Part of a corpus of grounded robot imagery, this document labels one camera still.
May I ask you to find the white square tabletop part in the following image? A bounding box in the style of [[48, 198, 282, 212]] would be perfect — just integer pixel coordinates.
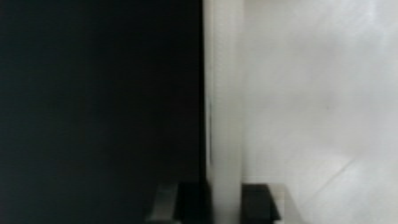
[[204, 0, 398, 224]]

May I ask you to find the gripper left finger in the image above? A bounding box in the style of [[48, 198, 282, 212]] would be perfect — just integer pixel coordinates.
[[147, 182, 208, 224]]

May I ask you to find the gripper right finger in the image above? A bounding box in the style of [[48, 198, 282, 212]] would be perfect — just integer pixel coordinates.
[[240, 183, 288, 224]]

